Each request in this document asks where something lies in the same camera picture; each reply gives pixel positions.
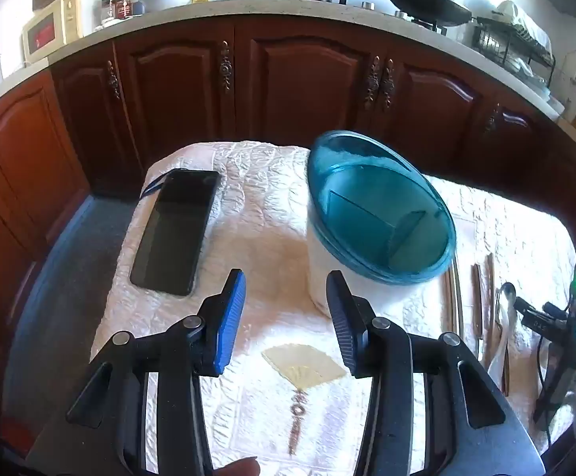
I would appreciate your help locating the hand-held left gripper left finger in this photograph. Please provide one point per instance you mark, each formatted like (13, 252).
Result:
(231, 317)

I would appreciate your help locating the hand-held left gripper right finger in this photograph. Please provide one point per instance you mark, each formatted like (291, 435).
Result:
(340, 317)

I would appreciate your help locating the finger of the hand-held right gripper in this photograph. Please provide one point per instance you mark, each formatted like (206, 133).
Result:
(558, 372)
(541, 313)

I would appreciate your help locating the thick brown wooden chopstick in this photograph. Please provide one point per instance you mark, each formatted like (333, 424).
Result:
(490, 277)

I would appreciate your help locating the thin pale wooden chopstick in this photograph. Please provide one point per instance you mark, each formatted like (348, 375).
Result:
(459, 302)
(449, 302)

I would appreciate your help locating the teal and white utensil holder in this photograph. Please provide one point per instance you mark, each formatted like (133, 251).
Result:
(367, 198)

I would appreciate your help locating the person's left hand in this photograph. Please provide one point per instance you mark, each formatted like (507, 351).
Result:
(241, 468)

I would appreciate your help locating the metal spoon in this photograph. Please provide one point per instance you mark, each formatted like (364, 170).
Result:
(508, 290)

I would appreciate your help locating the white ceramic spoon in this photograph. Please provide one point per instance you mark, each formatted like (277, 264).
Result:
(500, 344)

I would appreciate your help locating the short brown wooden stick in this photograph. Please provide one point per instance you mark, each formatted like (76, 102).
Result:
(505, 372)

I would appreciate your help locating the white quilted cloth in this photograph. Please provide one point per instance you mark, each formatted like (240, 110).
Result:
(268, 218)

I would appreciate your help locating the black smartphone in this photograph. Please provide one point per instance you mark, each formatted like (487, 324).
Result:
(174, 228)

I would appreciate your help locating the brown wooden lower cabinets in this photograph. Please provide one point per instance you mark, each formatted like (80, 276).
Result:
(298, 84)

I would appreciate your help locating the black dish rack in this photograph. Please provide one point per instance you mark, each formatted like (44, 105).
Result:
(511, 42)

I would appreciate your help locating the grey stone countertop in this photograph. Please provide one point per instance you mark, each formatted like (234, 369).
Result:
(248, 7)

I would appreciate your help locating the gas stove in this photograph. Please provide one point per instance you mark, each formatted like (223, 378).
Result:
(362, 5)

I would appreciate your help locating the black wok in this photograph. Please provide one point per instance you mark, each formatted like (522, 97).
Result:
(427, 5)

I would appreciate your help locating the cream microwave oven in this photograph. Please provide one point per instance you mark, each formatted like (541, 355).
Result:
(45, 34)

